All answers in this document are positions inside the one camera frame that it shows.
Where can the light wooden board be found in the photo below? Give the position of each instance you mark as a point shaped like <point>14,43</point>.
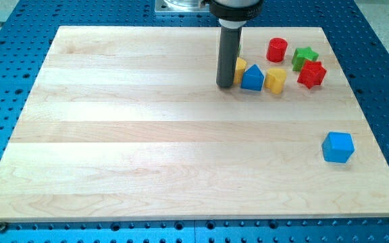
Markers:
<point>127,123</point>

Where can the yellow heart block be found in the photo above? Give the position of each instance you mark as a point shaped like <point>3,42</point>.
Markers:
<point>275,79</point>

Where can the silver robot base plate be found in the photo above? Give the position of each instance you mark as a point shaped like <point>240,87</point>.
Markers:
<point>180,6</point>

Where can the red cylinder block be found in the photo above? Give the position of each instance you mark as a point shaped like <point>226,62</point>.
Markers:
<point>276,50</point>

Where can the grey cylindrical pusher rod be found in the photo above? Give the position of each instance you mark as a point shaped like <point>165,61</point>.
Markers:
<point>229,42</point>

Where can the green star block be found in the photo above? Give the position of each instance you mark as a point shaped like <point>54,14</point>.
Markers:
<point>301,55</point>

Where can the left board clamp bolt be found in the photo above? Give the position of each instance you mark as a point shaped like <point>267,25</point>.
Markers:
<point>3,227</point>

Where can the green circle block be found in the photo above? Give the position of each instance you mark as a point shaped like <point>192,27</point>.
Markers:
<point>239,48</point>

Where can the red star block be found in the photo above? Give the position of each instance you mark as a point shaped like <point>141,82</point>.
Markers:
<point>312,74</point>

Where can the black robot arm flange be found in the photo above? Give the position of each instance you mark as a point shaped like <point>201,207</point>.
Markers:
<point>235,10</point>

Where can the blue cube block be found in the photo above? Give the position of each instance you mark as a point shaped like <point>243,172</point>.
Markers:
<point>337,147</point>

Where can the yellow pentagon block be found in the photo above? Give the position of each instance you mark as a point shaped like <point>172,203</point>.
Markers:
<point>240,68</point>

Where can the blue house-shaped block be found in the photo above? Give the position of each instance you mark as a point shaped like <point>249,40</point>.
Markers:
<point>253,78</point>

